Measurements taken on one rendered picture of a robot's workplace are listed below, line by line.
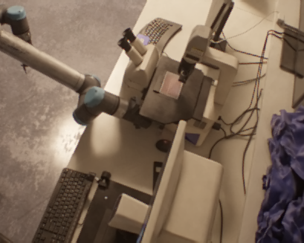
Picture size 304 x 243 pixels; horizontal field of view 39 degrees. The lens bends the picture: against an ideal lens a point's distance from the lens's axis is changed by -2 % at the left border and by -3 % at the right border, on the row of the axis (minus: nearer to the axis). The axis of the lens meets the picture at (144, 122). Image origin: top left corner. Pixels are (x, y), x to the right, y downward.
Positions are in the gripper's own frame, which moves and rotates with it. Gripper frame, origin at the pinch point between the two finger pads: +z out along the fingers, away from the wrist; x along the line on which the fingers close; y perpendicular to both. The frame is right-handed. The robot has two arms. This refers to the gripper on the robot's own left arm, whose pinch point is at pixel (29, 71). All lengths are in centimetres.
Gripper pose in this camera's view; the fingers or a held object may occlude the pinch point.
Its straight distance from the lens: 240.7
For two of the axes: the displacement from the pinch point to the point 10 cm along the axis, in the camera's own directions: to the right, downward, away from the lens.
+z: 1.0, 7.8, 6.2
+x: 4.6, -5.9, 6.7
